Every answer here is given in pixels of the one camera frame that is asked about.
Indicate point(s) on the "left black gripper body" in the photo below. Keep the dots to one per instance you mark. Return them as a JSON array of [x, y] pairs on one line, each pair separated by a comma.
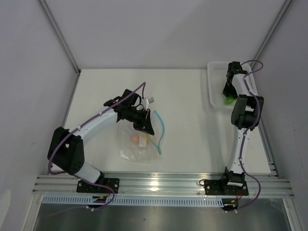
[[136, 116]]

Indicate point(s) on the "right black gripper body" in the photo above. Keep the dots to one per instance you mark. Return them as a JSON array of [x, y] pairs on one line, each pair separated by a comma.
[[228, 83]]

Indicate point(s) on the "green toy vegetable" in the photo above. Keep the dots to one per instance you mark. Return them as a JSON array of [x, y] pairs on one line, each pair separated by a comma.
[[229, 100]]

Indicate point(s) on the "pink toy egg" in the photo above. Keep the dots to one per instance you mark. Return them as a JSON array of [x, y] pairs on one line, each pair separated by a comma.
[[134, 138]]

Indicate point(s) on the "clear zip top bag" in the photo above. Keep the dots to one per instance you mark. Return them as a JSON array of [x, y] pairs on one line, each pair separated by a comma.
[[141, 152]]

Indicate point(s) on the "yellow toy fruit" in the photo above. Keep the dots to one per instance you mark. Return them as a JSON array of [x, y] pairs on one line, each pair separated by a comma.
[[148, 139]]

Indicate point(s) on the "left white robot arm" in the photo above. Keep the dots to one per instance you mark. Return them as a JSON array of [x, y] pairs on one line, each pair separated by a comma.
[[67, 145]]

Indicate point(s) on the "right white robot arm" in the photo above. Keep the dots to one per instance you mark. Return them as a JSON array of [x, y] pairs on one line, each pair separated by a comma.
[[245, 118]]

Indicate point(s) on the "white plastic basket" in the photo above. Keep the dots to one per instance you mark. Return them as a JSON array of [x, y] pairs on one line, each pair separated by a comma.
[[217, 78]]

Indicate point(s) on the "aluminium rail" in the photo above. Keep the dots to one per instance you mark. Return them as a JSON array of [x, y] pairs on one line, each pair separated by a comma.
[[159, 184]]

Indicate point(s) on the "right aluminium frame post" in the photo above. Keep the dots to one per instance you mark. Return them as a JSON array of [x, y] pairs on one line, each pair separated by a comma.
[[273, 29]]

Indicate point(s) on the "aluminium frame post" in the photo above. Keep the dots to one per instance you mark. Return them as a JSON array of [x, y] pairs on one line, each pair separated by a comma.
[[273, 29], [58, 34]]

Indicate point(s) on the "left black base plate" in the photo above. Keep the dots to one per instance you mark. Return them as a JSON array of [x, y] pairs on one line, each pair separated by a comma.
[[102, 185]]

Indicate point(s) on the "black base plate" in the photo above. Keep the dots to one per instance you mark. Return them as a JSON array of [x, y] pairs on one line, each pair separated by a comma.
[[217, 187], [102, 185]]

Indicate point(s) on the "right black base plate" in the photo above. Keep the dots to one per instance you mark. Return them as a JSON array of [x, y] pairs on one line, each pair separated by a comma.
[[217, 187]]

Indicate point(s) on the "white slotted cable duct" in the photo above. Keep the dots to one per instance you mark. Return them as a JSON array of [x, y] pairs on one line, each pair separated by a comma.
[[133, 200]]

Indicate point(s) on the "left aluminium frame post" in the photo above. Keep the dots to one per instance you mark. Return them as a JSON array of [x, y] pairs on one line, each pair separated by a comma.
[[58, 34]]

